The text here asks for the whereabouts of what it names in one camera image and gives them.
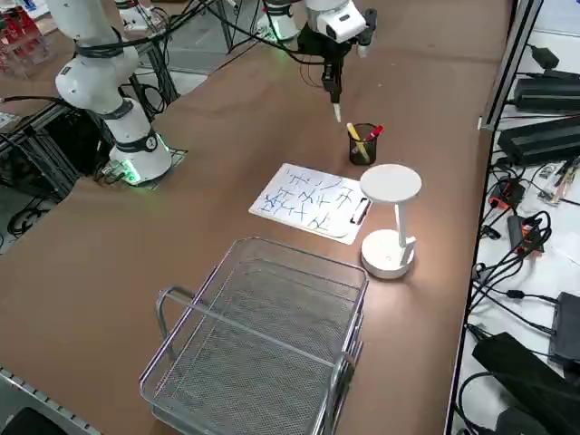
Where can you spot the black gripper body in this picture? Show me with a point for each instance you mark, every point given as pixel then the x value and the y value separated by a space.
pixel 310 41

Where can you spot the blue capped marker pen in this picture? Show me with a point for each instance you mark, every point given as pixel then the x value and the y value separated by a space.
pixel 336 111

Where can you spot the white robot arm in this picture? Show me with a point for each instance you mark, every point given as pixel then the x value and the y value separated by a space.
pixel 90 81
pixel 278 20

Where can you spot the yellow highlighter pen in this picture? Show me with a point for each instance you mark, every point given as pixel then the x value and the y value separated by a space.
pixel 352 131

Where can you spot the red capped marker pen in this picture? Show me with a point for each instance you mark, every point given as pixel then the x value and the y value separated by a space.
pixel 376 131

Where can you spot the black mesh pen holder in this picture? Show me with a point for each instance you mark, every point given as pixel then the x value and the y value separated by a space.
pixel 369 151

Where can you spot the white round desk lamp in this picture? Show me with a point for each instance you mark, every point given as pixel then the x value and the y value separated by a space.
pixel 389 183

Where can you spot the scribbled A4 paper sheet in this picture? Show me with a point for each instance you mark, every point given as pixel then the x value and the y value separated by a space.
pixel 290 190

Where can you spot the black clipboard clip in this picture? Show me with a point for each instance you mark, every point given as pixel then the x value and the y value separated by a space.
pixel 360 210

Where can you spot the white clipboard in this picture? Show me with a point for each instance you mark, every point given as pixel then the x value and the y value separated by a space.
pixel 349 238

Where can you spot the orange black electronic device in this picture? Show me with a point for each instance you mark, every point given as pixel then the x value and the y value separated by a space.
pixel 525 235
pixel 507 192

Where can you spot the small black power adapter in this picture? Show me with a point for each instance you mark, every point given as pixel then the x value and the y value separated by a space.
pixel 546 56

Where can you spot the large black power brick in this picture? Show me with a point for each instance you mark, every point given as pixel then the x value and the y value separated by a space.
pixel 539 140

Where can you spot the long black power brick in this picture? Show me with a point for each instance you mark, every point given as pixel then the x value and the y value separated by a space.
pixel 548 95

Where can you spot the silver mesh file tray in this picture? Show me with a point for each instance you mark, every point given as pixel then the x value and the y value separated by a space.
pixel 254 340

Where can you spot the clear rack with red items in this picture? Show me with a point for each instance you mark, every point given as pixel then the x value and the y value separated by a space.
pixel 22 45

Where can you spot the flat black box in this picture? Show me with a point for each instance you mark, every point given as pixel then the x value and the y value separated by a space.
pixel 566 326

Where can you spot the large black pouch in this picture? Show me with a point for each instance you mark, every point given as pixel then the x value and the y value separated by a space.
pixel 521 376

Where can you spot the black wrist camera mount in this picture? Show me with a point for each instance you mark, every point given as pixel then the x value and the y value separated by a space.
pixel 369 22

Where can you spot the aluminium profile post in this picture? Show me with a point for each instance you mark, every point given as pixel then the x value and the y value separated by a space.
pixel 507 68

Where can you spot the black aluminium frame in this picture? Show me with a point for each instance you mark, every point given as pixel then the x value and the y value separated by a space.
pixel 45 149

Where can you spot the grey slotted rail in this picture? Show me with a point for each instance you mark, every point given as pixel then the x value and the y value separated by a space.
pixel 45 399

